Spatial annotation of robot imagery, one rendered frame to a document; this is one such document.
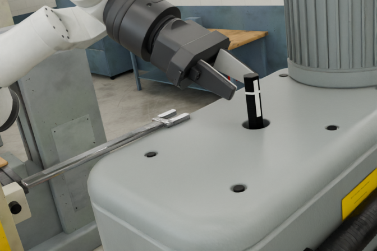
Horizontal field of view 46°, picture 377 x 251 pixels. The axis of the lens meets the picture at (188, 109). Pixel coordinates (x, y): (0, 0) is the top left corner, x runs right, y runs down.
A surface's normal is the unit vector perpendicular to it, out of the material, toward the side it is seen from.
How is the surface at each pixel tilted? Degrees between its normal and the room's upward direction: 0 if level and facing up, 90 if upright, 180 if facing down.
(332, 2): 90
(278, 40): 90
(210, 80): 90
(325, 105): 0
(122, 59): 90
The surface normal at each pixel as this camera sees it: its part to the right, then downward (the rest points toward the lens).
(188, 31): 0.29, -0.76
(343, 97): -0.15, -0.92
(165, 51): -0.55, 0.37
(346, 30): -0.36, 0.39
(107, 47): 0.68, 0.17
